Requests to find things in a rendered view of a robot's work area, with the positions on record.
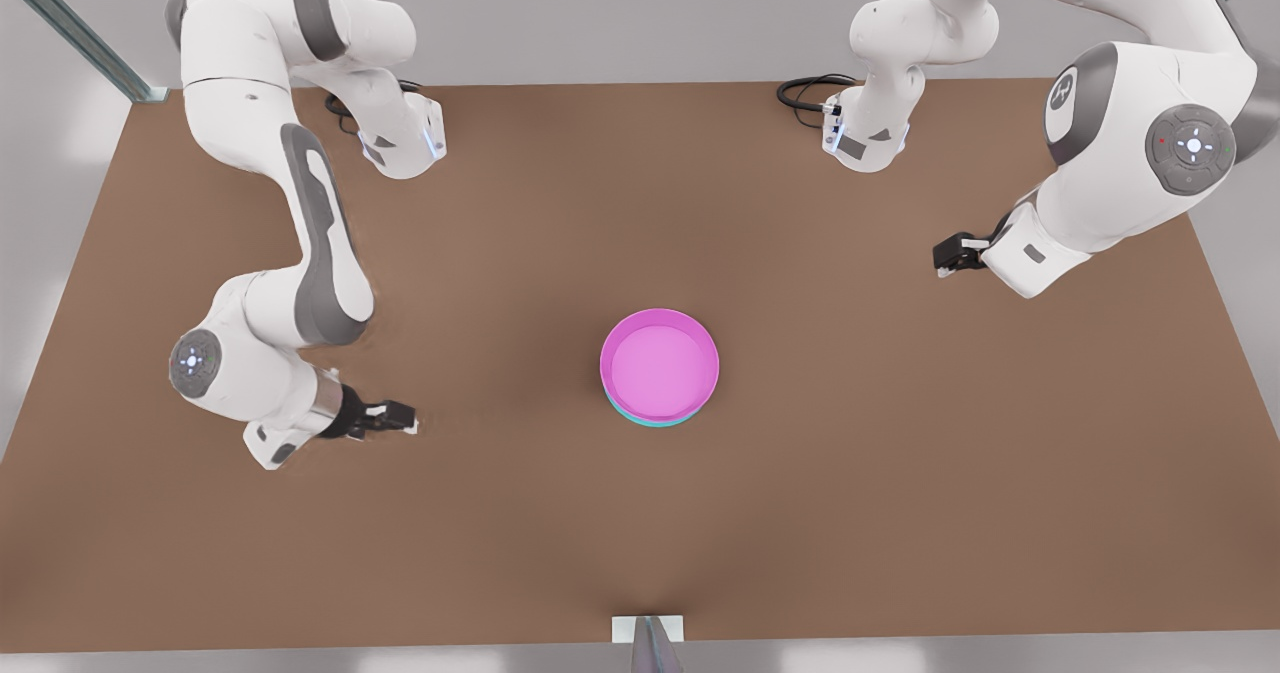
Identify black cable loop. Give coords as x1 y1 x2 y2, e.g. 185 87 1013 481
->
324 80 423 136
776 74 862 131

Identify pink plate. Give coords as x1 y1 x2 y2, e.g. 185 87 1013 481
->
600 308 720 422

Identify silver frame post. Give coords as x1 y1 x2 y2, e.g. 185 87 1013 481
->
611 614 686 673
0 0 170 105

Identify blue plate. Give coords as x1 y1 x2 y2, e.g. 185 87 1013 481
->
603 389 714 429

